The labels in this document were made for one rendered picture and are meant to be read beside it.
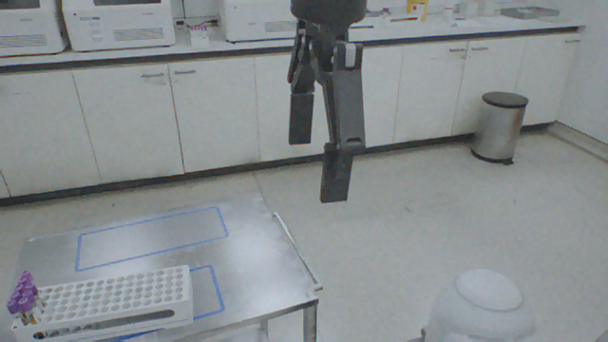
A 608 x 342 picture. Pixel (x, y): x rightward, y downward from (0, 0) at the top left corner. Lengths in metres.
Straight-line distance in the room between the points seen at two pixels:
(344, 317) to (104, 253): 1.18
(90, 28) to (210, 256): 1.87
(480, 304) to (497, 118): 2.62
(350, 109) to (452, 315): 0.46
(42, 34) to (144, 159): 0.87
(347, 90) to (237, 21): 2.29
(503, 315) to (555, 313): 1.54
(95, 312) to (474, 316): 0.65
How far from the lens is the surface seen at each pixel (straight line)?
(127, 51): 2.66
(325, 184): 0.44
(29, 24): 2.71
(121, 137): 2.83
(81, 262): 1.11
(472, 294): 0.75
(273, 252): 1.02
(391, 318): 2.01
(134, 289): 0.90
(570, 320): 2.28
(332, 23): 0.41
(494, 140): 3.34
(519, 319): 0.76
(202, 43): 2.62
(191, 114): 2.77
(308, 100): 0.54
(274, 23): 2.71
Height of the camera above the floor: 1.47
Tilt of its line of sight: 29 degrees down
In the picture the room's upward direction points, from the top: straight up
